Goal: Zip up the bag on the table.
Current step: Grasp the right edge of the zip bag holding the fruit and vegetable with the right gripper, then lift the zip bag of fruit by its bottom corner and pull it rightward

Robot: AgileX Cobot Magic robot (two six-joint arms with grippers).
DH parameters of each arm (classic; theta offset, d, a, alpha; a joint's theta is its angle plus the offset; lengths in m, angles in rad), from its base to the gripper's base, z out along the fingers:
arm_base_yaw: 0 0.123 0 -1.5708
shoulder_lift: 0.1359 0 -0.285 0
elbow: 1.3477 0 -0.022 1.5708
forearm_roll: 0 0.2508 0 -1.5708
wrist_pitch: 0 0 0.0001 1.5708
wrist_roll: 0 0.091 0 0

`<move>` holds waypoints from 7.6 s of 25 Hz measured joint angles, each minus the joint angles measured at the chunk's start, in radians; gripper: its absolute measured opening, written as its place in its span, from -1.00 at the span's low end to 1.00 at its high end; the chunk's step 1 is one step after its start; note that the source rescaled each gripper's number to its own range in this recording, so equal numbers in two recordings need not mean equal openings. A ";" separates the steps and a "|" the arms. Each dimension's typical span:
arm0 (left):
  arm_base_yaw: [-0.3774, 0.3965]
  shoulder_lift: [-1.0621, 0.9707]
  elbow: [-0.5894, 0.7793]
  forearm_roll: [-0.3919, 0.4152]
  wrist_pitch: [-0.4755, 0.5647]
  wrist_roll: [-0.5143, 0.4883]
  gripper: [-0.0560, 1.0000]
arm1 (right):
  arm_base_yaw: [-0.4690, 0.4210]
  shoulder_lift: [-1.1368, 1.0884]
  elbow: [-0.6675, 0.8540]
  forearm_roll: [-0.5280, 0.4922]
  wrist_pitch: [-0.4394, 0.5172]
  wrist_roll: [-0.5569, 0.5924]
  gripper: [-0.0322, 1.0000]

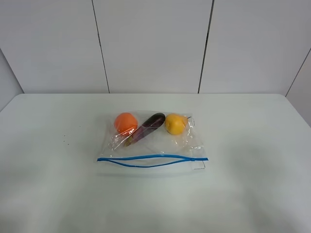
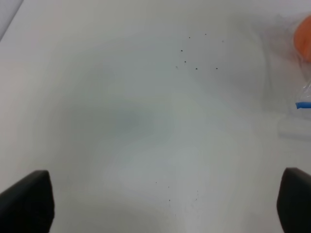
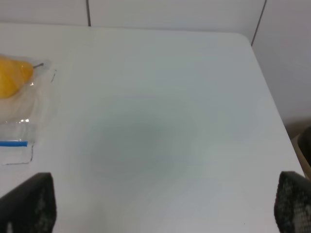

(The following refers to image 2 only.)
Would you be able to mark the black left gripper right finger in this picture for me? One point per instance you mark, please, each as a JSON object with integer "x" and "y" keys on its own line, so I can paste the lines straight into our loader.
{"x": 294, "y": 201}

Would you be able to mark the clear zip bag blue seal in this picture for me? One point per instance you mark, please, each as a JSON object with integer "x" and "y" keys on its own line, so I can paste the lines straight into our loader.
{"x": 295, "y": 80}

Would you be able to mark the orange fruit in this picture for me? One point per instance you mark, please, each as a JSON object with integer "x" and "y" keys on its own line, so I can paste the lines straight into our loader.
{"x": 302, "y": 39}

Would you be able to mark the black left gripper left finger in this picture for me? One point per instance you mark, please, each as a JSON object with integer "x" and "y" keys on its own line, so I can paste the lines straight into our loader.
{"x": 28, "y": 205}

